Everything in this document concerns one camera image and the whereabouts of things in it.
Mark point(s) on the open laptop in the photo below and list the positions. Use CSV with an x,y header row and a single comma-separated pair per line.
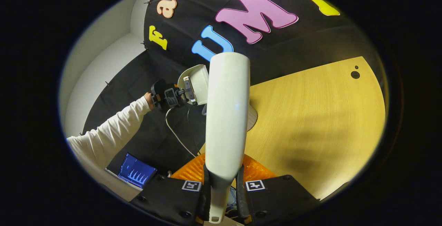
x,y
136,172

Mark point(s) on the light grey dustpan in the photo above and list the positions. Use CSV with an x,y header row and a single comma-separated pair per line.
x,y
200,81

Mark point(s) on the small white broom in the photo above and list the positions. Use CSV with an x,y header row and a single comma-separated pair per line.
x,y
226,115

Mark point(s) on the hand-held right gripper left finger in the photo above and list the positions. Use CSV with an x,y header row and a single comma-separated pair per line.
x,y
169,198

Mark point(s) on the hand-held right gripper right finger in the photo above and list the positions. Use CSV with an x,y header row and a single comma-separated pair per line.
x,y
276,198

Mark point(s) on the white ribbed garbage bin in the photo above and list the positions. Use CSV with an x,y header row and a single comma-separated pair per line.
x,y
252,117

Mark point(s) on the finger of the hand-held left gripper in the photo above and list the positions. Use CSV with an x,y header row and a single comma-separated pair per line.
x,y
190,89

